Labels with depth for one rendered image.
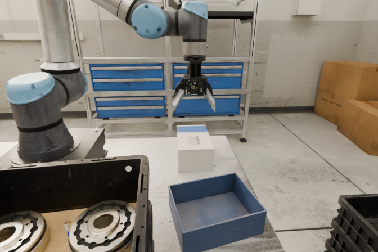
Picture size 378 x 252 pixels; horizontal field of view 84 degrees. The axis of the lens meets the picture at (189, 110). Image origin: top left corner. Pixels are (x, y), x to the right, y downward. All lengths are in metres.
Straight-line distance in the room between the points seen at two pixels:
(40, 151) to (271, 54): 2.97
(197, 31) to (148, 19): 0.18
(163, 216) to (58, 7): 0.67
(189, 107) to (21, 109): 1.72
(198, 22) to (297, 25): 2.81
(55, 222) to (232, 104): 2.01
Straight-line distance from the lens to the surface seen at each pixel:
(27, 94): 0.70
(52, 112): 0.73
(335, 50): 3.74
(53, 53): 0.81
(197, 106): 2.23
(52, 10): 0.79
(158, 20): 0.51
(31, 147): 0.76
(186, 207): 0.63
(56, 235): 0.47
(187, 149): 0.70
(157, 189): 0.69
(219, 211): 0.62
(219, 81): 2.19
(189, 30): 0.65
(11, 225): 0.47
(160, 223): 0.60
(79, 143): 0.79
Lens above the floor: 1.15
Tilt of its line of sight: 20 degrees down
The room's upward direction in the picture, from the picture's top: straight up
